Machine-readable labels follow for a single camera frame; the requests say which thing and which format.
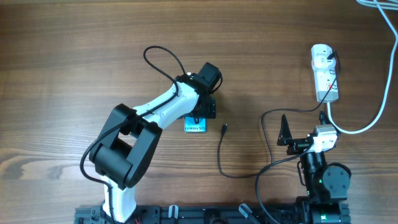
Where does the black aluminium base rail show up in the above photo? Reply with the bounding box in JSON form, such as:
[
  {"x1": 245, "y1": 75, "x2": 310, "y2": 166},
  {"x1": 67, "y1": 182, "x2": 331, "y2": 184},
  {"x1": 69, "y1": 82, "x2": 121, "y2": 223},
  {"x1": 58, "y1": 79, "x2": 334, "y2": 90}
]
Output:
[{"x1": 73, "y1": 203, "x2": 351, "y2": 224}]

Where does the white power strip cord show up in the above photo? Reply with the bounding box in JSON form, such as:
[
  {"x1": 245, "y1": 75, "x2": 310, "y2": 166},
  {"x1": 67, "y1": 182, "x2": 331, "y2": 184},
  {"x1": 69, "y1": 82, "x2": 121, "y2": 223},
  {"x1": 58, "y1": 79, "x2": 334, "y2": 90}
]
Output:
[{"x1": 326, "y1": 0, "x2": 398, "y2": 135}]

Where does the white power strip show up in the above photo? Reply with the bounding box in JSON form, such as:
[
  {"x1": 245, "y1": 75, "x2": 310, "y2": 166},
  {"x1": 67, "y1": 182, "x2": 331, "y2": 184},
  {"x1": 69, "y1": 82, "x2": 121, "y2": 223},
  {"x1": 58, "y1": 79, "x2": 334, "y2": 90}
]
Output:
[{"x1": 311, "y1": 44, "x2": 338, "y2": 103}]

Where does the black USB charging cable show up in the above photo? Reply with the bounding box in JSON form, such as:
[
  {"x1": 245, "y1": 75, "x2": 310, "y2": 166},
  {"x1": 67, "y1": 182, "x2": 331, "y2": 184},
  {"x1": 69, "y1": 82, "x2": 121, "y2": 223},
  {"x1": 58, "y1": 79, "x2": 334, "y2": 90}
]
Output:
[{"x1": 216, "y1": 50, "x2": 341, "y2": 179}]

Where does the teal Galaxy smartphone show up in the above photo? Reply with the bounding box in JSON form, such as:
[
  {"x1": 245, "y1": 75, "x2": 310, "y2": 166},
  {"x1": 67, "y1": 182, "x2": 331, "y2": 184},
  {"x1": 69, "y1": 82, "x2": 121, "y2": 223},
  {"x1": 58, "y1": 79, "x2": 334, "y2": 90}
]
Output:
[{"x1": 184, "y1": 117, "x2": 206, "y2": 133}]

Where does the white USB charger adapter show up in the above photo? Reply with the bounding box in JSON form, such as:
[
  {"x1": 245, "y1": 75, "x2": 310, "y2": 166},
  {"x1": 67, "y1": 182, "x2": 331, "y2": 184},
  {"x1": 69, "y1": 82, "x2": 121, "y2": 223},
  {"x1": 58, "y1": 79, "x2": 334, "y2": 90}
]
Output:
[{"x1": 312, "y1": 53, "x2": 336, "y2": 72}]

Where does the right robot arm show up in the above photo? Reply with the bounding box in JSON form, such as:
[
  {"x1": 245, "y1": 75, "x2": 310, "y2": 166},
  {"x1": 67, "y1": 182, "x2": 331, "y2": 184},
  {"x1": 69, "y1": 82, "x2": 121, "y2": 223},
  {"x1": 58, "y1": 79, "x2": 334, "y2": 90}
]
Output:
[{"x1": 277, "y1": 113, "x2": 352, "y2": 224}]

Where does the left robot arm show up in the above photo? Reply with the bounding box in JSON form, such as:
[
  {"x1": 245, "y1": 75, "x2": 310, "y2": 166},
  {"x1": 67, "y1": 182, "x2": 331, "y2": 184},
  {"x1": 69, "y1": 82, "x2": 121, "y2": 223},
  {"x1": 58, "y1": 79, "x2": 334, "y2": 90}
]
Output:
[{"x1": 89, "y1": 63, "x2": 223, "y2": 223}]

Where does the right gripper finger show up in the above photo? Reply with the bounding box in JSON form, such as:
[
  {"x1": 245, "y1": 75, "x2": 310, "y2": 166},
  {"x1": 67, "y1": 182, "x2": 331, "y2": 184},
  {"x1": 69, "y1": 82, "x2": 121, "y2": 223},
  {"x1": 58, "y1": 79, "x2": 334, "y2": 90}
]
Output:
[
  {"x1": 319, "y1": 111, "x2": 341, "y2": 134},
  {"x1": 277, "y1": 114, "x2": 292, "y2": 146}
]

